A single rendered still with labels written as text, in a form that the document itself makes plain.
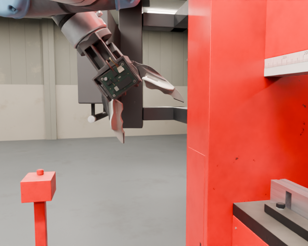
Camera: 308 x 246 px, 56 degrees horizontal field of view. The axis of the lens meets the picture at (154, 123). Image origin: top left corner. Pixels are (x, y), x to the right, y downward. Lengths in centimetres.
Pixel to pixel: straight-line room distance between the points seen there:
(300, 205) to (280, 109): 36
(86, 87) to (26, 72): 805
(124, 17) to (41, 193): 106
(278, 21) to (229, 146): 45
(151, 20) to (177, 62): 816
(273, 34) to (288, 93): 23
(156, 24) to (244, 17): 59
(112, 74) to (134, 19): 106
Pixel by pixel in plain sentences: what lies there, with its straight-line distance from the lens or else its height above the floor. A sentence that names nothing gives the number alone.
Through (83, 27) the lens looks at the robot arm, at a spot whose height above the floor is 139.
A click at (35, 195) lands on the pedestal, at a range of 179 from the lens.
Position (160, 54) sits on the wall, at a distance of 957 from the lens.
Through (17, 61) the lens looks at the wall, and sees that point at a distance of 921.
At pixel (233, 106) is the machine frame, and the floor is 123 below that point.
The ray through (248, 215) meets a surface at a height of 87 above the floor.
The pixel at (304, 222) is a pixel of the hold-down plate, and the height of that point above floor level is 90.
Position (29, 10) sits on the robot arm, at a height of 139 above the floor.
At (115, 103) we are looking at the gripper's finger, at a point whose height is 126.
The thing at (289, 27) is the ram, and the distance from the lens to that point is 105.
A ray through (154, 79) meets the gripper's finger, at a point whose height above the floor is 130.
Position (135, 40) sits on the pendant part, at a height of 155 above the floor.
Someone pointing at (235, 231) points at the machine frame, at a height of 78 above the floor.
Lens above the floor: 127
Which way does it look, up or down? 5 degrees down
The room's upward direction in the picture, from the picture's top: straight up
